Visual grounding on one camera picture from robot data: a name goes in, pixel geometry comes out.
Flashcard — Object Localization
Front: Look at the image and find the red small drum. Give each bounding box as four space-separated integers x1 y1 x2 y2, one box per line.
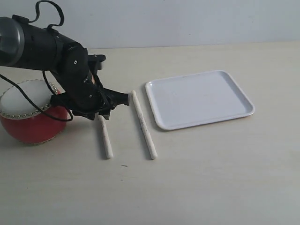
0 80 68 144

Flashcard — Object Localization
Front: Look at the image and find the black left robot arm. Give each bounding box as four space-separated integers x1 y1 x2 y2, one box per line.
0 15 129 120

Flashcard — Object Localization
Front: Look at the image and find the white drumstick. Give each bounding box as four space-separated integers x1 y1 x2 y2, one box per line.
131 90 158 160
98 115 113 159

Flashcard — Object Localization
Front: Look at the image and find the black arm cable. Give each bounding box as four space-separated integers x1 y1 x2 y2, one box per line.
0 0 73 122

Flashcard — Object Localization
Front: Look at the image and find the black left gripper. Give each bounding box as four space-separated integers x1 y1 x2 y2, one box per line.
50 54 129 120

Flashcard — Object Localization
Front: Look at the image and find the white plastic tray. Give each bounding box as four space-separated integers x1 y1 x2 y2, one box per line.
145 70 255 131

